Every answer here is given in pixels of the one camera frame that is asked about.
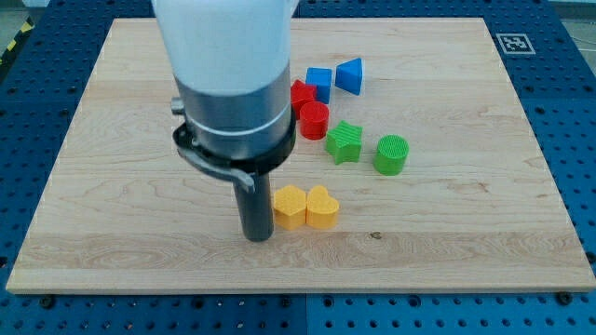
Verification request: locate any red cylinder block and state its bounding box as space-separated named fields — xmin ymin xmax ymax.
xmin=300 ymin=101 xmax=330 ymax=141

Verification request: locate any white fiducial marker tag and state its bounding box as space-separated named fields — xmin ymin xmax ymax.
xmin=495 ymin=33 xmax=535 ymax=56

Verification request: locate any yellow heart block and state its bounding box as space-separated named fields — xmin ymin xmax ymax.
xmin=306 ymin=185 xmax=340 ymax=229

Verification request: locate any green cylinder block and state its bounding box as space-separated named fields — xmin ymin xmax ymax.
xmin=373 ymin=134 xmax=409 ymax=176

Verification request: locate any yellow hexagon block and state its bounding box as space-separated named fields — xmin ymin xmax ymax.
xmin=273 ymin=184 xmax=306 ymax=231

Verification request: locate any black flange mounting ring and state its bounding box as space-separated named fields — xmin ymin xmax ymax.
xmin=172 ymin=110 xmax=297 ymax=194

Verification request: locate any blue cube block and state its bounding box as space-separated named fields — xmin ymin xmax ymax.
xmin=306 ymin=67 xmax=332 ymax=104

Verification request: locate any light wooden board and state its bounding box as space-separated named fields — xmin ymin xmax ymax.
xmin=7 ymin=18 xmax=595 ymax=295

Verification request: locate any green star block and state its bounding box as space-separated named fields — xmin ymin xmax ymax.
xmin=325 ymin=120 xmax=363 ymax=165

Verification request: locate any blue triangle block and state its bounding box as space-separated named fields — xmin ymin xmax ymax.
xmin=335 ymin=58 xmax=363 ymax=96

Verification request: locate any red star block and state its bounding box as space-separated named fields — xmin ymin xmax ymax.
xmin=291 ymin=79 xmax=317 ymax=120

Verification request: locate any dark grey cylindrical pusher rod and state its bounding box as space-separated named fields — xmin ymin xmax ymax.
xmin=234 ymin=174 xmax=274 ymax=242

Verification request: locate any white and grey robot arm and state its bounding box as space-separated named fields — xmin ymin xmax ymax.
xmin=152 ymin=0 xmax=297 ymax=242

